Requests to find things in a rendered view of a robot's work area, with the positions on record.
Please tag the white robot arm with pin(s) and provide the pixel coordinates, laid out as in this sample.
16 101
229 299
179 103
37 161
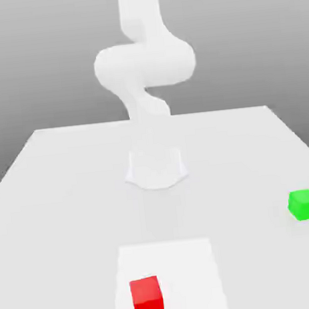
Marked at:
145 64

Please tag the small red cube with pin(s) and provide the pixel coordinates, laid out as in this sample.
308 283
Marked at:
147 299

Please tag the small green cube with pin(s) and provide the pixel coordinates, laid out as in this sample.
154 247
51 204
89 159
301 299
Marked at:
304 204

